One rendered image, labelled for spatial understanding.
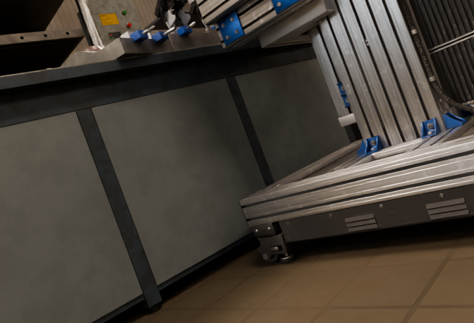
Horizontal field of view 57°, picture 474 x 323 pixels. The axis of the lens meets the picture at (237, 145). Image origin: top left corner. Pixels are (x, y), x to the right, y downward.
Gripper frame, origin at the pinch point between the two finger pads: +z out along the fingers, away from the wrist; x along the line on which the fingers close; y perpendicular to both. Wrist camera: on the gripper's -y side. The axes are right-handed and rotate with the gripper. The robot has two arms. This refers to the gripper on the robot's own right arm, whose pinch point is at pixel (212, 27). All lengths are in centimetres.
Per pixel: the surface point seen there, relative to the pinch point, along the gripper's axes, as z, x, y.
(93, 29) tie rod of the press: -29, -25, -60
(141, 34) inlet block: 10, -56, 27
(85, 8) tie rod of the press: -41, -25, -60
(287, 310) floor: 95, -74, 69
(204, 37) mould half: 9.4, -19.4, 14.4
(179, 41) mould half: 9.8, -32.5, 14.4
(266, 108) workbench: 44.7, -2.4, 16.2
